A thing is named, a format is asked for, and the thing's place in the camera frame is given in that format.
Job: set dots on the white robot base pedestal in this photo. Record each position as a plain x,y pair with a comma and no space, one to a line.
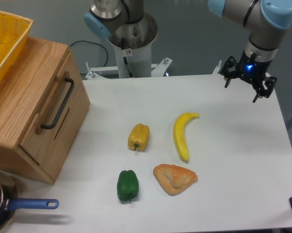
133,53

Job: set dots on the yellow banana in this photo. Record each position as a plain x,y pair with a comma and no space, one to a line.
179,134

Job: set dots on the triangular pastry bread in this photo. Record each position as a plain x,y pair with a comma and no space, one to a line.
174,179

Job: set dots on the yellow bell pepper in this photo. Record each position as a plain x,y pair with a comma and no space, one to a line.
138,137

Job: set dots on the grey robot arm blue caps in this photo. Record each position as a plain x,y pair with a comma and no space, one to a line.
267,20

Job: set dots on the yellow plastic basket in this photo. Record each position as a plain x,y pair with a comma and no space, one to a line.
14,31

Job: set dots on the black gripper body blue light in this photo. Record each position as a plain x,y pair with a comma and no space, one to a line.
250,69

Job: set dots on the wooden drawer cabinet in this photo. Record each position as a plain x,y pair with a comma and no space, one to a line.
22,94

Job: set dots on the black pan blue handle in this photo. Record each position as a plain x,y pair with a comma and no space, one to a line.
10,201

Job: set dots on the wooden top drawer black handle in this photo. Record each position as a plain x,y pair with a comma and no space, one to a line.
54,128

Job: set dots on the green bell pepper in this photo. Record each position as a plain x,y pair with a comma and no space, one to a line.
127,186

